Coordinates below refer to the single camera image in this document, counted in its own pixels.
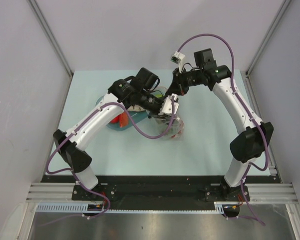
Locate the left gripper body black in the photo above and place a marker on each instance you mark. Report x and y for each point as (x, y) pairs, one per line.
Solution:
(151, 105)

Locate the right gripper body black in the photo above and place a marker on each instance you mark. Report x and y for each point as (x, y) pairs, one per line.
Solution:
(185, 79)

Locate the clear zip top bag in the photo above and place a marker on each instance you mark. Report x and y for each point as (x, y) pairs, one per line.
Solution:
(160, 124)

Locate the red cherry tomato bunch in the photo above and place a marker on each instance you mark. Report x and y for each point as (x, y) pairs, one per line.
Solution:
(176, 129)

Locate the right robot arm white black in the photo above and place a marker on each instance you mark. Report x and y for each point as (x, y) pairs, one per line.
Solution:
(253, 133)

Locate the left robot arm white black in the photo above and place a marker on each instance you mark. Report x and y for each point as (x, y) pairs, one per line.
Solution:
(121, 95)

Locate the grey fish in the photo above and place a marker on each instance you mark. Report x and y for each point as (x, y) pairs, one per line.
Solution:
(136, 108)

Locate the teal plastic tray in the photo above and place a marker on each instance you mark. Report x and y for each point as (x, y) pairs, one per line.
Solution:
(136, 116)

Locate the red apple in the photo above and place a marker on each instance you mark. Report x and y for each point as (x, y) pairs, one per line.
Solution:
(115, 120)

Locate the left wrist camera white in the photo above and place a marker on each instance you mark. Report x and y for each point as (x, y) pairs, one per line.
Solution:
(170, 105)

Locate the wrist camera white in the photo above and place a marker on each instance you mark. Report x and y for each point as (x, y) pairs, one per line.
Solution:
(179, 59)
(170, 105)

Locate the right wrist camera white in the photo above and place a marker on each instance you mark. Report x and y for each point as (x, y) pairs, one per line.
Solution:
(179, 59)

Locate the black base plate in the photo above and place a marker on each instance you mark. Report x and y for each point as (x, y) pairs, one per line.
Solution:
(159, 192)

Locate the light blue cable duct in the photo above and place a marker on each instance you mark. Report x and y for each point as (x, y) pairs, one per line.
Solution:
(86, 208)

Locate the right aluminium frame post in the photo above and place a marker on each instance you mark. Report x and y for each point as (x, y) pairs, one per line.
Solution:
(269, 34)

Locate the aluminium frame post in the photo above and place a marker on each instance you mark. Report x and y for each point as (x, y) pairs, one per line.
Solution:
(269, 34)
(39, 15)

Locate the left aluminium frame post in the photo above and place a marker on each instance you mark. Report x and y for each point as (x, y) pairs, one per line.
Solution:
(39, 15)

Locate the aluminium rail front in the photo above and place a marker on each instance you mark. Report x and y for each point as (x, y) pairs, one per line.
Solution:
(259, 193)

